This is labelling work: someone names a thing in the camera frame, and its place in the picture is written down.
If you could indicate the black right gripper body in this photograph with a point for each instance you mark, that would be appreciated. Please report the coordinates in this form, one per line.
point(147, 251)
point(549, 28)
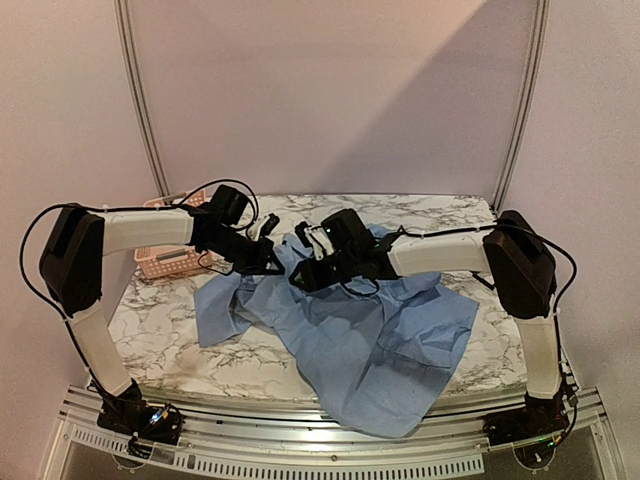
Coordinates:
point(316, 273)

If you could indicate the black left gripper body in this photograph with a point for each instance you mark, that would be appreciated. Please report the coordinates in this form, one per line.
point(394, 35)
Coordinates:
point(248, 261)

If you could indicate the blue shirt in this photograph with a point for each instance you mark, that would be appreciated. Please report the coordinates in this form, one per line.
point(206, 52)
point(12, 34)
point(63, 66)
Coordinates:
point(377, 358)

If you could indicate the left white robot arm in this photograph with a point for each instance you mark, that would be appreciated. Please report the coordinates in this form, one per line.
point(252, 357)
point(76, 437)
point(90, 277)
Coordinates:
point(71, 263)

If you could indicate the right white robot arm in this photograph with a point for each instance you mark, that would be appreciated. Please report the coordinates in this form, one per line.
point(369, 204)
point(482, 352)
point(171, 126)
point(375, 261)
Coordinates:
point(520, 262)

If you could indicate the pink plastic basket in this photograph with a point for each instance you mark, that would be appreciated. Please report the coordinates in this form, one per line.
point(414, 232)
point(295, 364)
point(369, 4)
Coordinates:
point(160, 261)

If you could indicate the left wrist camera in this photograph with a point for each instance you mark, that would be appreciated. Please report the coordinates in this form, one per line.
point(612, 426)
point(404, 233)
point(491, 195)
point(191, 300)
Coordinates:
point(267, 224)

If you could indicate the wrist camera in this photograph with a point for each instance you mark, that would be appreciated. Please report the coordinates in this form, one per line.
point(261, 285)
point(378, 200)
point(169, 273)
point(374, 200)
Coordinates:
point(267, 224)
point(306, 235)

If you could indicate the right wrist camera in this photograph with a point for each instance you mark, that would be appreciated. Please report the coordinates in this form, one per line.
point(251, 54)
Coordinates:
point(306, 235)

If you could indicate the aluminium front rail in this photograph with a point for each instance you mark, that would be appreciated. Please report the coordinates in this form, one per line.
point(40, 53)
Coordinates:
point(271, 439)

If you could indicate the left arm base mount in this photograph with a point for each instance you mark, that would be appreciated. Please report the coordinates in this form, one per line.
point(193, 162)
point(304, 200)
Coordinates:
point(133, 416)

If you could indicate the left aluminium post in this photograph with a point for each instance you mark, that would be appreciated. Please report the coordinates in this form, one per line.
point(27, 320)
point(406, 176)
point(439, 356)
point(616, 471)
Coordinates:
point(132, 69)

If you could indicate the aluminium post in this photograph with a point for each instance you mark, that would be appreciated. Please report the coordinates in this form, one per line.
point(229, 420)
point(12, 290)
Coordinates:
point(524, 105)
point(132, 69)

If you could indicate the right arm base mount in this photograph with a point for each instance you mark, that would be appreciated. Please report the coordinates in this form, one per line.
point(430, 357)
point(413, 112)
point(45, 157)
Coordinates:
point(544, 420)

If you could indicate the right aluminium post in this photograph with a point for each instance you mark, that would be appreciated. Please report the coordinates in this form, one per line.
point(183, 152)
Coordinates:
point(524, 105)

